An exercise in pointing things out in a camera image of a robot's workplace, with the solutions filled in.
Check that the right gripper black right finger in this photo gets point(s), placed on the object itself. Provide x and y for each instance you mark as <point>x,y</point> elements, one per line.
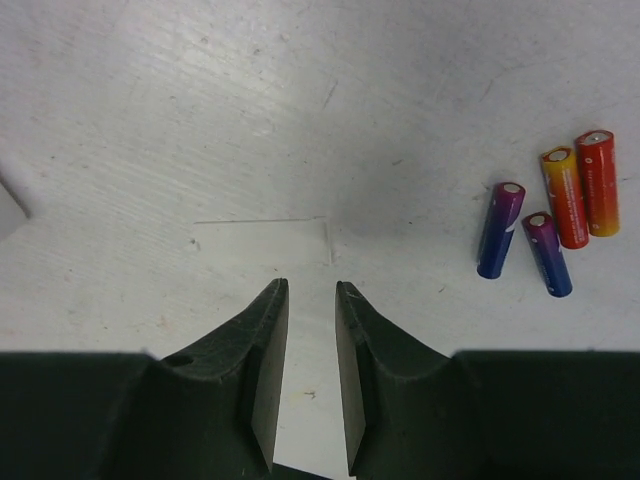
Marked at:
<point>411,412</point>

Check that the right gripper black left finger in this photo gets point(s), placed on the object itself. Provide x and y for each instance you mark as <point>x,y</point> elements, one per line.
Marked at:
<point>207,411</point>

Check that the white battery cover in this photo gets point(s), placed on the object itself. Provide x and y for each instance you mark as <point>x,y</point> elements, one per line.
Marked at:
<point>263,242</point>

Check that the white remote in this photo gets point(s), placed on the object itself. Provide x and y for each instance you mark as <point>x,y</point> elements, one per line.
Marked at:
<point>15,211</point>

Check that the blue battery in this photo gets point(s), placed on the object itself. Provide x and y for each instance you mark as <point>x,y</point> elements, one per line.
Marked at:
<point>543,239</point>
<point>503,212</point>

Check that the red orange battery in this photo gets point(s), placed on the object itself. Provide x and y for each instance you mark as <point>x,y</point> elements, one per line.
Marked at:
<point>564,190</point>
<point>597,166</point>

